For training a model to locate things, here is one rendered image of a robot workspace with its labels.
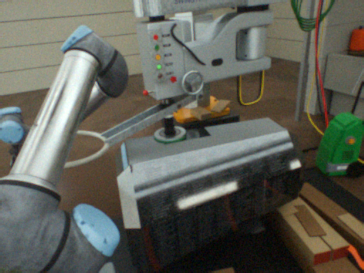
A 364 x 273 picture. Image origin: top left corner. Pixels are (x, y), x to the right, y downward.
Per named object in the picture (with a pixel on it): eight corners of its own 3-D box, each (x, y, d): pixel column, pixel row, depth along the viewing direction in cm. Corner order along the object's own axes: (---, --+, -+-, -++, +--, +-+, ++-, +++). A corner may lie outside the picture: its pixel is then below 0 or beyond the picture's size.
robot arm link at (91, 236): (92, 301, 76) (133, 245, 75) (27, 291, 66) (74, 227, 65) (82, 259, 88) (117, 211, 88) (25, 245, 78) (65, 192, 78)
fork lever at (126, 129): (192, 91, 202) (190, 84, 199) (206, 97, 186) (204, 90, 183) (102, 138, 185) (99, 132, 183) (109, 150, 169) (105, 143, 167)
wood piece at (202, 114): (190, 113, 255) (189, 108, 253) (200, 111, 259) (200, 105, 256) (201, 120, 239) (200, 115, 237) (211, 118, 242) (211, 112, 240)
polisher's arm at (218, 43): (252, 78, 221) (254, 6, 200) (273, 84, 202) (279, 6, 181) (163, 98, 194) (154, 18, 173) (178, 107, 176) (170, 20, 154)
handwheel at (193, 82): (197, 89, 184) (196, 65, 177) (205, 93, 176) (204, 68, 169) (176, 94, 178) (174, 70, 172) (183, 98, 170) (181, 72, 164)
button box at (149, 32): (165, 80, 168) (159, 28, 156) (167, 81, 166) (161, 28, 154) (152, 83, 166) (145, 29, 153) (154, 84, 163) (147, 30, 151)
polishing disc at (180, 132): (191, 135, 191) (191, 134, 190) (162, 143, 182) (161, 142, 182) (176, 125, 208) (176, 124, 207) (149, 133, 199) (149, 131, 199)
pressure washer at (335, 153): (345, 159, 314) (360, 79, 275) (365, 178, 282) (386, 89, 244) (311, 162, 314) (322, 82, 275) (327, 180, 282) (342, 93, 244)
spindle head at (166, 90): (193, 86, 202) (189, 15, 182) (210, 93, 184) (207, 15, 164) (145, 96, 189) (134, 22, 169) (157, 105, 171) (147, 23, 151)
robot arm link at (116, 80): (143, 64, 112) (51, 143, 145) (117, 43, 104) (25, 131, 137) (142, 83, 104) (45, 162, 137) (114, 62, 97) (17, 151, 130)
